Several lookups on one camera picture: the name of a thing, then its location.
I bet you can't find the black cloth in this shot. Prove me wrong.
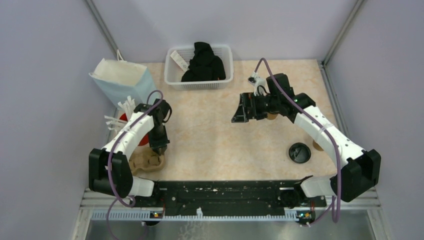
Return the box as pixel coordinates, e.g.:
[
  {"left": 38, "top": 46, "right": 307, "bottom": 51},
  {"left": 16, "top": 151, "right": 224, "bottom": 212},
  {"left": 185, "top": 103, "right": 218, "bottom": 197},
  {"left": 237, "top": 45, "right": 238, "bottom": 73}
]
[{"left": 181, "top": 41, "right": 227, "bottom": 82}]

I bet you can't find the red straw holder cup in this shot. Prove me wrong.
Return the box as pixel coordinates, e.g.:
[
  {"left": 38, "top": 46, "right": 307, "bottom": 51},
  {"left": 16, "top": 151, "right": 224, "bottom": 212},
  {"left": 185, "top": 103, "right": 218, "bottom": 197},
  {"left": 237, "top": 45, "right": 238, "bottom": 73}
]
[{"left": 119, "top": 113, "right": 149, "bottom": 146}]

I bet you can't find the brown paper coffee cup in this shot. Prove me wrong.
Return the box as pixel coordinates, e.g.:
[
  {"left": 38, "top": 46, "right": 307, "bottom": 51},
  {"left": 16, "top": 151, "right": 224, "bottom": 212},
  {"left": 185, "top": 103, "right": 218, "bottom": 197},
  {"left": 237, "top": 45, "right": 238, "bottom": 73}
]
[{"left": 266, "top": 113, "right": 278, "bottom": 120}]

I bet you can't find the white plastic basket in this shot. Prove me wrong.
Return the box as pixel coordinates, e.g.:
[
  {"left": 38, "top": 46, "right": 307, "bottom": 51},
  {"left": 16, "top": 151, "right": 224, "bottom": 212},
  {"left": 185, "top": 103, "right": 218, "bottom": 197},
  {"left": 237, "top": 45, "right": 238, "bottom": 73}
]
[{"left": 164, "top": 42, "right": 234, "bottom": 90}]

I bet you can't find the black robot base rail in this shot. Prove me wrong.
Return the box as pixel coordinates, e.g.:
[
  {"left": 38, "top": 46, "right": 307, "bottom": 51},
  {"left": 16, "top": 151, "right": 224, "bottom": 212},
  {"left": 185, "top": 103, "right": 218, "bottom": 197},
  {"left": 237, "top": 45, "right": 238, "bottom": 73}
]
[{"left": 132, "top": 180, "right": 327, "bottom": 217}]

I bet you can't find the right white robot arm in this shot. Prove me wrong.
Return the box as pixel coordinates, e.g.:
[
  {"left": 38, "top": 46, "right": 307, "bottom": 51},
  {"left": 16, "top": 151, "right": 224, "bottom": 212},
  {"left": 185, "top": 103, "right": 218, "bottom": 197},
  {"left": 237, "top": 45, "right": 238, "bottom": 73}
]
[{"left": 231, "top": 73, "right": 382, "bottom": 206}]

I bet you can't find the purple cable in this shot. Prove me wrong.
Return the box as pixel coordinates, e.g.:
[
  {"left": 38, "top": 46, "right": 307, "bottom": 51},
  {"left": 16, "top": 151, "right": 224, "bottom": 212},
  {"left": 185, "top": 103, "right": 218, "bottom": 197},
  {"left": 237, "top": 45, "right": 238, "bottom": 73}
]
[
  {"left": 253, "top": 57, "right": 343, "bottom": 224},
  {"left": 105, "top": 90, "right": 165, "bottom": 240}
]

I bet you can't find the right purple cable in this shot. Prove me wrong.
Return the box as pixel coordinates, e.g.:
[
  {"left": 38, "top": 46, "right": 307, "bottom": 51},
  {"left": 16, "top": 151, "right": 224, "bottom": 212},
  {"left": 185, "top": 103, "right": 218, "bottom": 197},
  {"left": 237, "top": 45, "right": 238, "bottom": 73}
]
[{"left": 253, "top": 57, "right": 343, "bottom": 224}]

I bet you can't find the brown pulp cup carrier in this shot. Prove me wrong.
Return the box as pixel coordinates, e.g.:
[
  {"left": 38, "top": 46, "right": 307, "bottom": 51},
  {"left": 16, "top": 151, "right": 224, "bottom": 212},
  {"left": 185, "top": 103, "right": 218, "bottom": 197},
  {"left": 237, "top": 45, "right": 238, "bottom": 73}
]
[{"left": 128, "top": 146, "right": 166, "bottom": 176}]

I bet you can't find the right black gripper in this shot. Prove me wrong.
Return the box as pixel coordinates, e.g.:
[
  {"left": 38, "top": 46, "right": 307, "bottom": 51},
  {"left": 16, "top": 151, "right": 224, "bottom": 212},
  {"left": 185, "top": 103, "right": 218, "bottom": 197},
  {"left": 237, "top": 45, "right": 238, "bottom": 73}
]
[{"left": 231, "top": 91, "right": 280, "bottom": 123}]

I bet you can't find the stack of paper cups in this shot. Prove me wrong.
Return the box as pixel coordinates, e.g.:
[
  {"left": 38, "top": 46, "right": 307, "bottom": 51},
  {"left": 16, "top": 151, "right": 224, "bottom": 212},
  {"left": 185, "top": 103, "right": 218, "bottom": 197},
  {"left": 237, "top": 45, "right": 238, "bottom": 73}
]
[{"left": 312, "top": 140, "right": 324, "bottom": 152}]

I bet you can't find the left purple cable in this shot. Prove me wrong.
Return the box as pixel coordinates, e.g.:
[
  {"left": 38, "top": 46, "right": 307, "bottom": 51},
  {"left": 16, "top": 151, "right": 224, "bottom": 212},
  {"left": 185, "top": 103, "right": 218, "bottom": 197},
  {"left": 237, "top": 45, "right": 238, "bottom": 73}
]
[{"left": 105, "top": 90, "right": 165, "bottom": 240}]

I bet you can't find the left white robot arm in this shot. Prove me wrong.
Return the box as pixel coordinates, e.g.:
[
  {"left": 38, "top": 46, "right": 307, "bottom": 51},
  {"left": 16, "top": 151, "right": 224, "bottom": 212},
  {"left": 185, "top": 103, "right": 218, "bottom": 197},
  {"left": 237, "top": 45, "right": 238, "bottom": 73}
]
[{"left": 88, "top": 99, "right": 172, "bottom": 207}]

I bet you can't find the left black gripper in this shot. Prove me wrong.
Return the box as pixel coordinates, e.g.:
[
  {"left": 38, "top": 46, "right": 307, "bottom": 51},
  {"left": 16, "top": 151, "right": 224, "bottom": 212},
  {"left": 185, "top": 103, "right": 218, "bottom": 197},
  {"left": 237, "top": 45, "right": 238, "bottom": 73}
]
[{"left": 147, "top": 123, "right": 170, "bottom": 154}]

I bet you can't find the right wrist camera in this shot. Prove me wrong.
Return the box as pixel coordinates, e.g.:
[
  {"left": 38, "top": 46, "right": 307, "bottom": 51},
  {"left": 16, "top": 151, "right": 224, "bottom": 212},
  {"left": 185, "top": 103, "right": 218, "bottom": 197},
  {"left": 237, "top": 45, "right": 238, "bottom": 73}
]
[{"left": 247, "top": 76, "right": 267, "bottom": 96}]

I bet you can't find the white paper packet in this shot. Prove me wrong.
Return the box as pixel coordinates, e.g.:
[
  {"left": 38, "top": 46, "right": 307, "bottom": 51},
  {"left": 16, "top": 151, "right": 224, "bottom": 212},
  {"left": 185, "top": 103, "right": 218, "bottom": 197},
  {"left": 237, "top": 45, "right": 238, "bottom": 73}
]
[{"left": 170, "top": 50, "right": 189, "bottom": 72}]

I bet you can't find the light blue paper bag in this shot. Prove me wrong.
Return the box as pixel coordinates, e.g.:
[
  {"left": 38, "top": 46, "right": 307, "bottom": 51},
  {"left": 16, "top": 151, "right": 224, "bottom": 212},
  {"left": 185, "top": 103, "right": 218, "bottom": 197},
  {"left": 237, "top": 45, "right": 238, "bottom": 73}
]
[{"left": 89, "top": 50, "right": 157, "bottom": 108}]

